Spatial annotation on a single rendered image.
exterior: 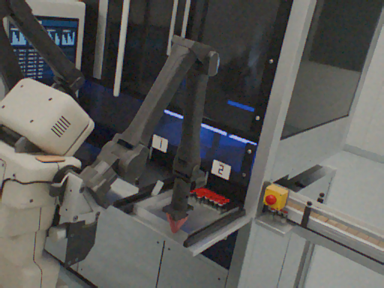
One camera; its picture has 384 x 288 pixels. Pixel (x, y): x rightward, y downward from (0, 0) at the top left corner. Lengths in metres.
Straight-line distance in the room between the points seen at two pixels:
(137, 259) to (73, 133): 1.23
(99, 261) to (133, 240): 0.31
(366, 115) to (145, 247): 4.61
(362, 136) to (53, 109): 5.55
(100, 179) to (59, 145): 0.15
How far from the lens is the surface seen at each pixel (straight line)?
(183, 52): 1.23
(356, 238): 1.82
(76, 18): 2.20
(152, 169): 2.09
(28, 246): 1.35
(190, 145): 1.41
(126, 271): 2.42
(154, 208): 1.75
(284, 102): 1.70
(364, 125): 6.41
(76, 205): 1.12
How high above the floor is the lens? 1.69
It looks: 18 degrees down
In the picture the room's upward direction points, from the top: 10 degrees clockwise
